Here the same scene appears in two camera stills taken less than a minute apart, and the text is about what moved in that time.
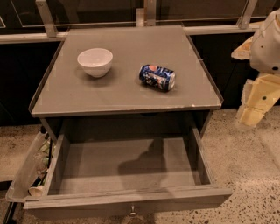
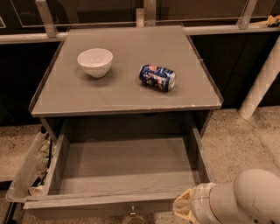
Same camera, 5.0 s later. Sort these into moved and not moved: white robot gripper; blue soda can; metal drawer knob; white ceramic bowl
Moved: white robot gripper
Not moved: blue soda can; white ceramic bowl; metal drawer knob
